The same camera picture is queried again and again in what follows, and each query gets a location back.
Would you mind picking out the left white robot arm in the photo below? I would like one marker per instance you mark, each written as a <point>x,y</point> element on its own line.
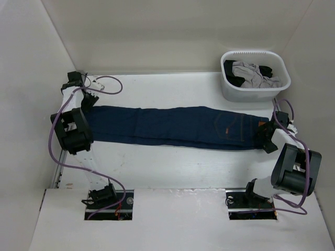
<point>71,127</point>

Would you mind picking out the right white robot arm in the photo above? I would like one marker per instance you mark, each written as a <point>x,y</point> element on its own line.
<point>295,171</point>

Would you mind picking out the dark blue denim trousers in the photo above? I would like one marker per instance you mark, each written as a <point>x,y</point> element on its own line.
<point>195,127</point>

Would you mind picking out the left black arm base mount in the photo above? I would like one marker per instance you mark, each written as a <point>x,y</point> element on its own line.
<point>109,204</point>

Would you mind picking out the black garment in basket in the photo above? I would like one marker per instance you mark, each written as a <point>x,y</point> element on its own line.
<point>235,81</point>

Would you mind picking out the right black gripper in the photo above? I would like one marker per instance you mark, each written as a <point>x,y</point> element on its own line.
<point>269,147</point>

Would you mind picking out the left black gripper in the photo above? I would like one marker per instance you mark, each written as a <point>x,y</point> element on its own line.
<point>93,99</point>

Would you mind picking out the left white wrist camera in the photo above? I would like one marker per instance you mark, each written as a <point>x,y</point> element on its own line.
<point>95,86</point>

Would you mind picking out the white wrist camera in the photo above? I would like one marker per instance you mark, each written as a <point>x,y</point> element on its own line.
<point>292,129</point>
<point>95,86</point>

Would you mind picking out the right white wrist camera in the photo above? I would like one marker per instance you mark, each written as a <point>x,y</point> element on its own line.
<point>292,129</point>

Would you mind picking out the grey garment in basket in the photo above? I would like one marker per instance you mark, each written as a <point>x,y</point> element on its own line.
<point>255,76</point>

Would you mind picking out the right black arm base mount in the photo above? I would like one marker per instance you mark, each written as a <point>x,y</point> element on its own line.
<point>244,204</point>

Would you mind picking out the white plastic laundry basket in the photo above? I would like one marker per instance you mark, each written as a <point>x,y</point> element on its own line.
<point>265,58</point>

